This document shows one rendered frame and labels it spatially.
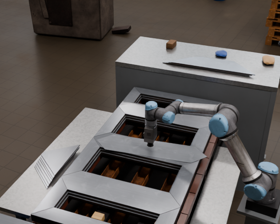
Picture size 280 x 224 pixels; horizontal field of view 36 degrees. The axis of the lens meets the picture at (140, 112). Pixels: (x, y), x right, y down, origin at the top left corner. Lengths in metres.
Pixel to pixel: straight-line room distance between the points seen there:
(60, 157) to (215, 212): 1.07
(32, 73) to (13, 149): 1.72
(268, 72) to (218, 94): 0.43
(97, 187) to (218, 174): 0.87
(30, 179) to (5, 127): 2.02
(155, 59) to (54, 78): 2.35
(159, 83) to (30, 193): 1.41
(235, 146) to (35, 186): 1.24
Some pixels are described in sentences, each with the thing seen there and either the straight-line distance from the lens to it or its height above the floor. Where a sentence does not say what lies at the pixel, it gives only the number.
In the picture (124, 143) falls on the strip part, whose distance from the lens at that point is 2.85.
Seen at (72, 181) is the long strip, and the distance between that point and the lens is 2.57.
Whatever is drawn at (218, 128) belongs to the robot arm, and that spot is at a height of 1.25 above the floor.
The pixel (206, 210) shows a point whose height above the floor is 0.68.
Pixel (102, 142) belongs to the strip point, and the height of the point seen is 0.86.
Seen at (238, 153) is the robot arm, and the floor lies 1.12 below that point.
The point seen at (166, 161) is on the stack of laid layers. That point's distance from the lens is 2.70.
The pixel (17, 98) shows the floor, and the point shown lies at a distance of 5.32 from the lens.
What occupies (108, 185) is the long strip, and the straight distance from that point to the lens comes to 2.53.
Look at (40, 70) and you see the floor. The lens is 5.93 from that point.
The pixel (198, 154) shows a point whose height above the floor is 0.86.
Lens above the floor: 2.52
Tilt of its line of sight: 31 degrees down
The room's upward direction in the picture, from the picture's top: straight up
